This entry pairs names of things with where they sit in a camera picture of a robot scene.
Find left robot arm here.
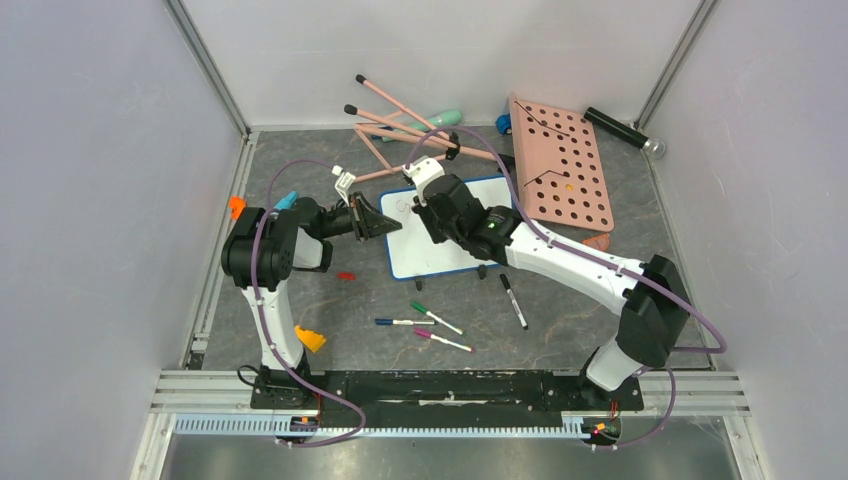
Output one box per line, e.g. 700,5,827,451
221,192,402,410

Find orange clip left edge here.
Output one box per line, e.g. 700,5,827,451
228,196,247,221

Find orange round tape measure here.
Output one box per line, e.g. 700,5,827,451
582,233,611,252

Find blue whiteboard marker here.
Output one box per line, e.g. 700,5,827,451
374,318,436,327

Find blue toy marker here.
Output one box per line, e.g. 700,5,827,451
274,191,299,210

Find mint green toy bottle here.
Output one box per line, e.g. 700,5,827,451
372,110,463,143

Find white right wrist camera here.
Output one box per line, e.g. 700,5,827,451
401,156,445,205

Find pink whiteboard marker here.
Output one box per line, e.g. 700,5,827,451
413,328,476,353

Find yellow orange wedge block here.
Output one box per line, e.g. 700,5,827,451
295,325,327,353

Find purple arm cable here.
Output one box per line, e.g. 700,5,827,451
248,158,369,450
405,125,729,453

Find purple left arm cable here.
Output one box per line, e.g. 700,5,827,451
248,158,369,450

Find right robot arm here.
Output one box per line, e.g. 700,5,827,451
405,172,690,408

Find black whiteboard marker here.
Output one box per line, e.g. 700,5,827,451
499,273,529,330

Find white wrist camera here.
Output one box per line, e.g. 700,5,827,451
331,165,356,206
401,156,445,205

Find black flashlight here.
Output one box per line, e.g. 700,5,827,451
584,107,666,158

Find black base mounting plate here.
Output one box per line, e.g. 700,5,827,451
250,368,644,429

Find pink folding stand legs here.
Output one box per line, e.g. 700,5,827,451
344,74,463,183

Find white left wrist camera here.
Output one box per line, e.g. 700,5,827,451
331,165,356,206

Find blue framed whiteboard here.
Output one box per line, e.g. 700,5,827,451
378,187,497,281

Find small blue toy car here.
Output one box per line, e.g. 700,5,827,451
495,114,512,135

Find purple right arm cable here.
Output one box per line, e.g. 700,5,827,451
405,125,729,453

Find green whiteboard marker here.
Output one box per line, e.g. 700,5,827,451
410,301,465,336

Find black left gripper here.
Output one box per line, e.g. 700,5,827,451
316,191,400,241

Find pink perforated board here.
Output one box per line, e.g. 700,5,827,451
508,93,615,233

